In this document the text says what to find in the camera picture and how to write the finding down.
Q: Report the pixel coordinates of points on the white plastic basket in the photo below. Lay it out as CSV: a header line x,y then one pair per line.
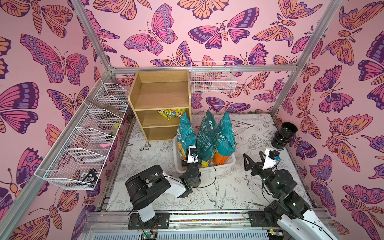
x,y
180,169

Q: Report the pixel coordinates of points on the pink item in rack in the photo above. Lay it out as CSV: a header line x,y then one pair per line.
x,y
105,145

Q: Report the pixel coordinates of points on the wooden shelf unit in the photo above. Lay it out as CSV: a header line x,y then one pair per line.
x,y
152,91

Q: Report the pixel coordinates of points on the yellow snack bag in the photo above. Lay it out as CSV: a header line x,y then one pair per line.
x,y
172,113

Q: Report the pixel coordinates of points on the teal orange fertilizer bag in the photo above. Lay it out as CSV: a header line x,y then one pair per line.
x,y
225,145
186,137

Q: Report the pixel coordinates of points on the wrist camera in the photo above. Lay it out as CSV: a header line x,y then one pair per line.
x,y
192,157
272,158

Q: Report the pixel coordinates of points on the black item in rack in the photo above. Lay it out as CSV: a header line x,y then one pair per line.
x,y
90,177

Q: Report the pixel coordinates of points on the long white wire basket rack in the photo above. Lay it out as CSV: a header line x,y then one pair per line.
x,y
77,150

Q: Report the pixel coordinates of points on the small white wire basket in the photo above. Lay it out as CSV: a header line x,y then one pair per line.
x,y
212,77

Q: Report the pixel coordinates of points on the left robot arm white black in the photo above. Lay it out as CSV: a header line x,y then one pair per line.
x,y
147,186

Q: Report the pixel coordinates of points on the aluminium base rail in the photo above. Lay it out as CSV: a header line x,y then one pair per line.
x,y
178,221

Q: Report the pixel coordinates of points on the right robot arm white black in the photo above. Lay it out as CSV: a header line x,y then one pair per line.
x,y
288,211

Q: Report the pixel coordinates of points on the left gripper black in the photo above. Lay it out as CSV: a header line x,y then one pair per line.
x,y
197,165

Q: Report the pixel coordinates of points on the black camera lens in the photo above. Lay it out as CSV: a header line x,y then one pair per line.
x,y
284,135

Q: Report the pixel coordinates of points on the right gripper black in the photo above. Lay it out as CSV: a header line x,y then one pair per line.
x,y
259,167

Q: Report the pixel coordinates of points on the dark green yellow fertilizer bag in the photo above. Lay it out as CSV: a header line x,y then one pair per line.
x,y
207,139

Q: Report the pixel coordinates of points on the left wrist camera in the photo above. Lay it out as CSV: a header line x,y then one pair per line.
x,y
192,157

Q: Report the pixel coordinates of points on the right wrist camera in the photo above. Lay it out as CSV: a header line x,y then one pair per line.
x,y
272,158

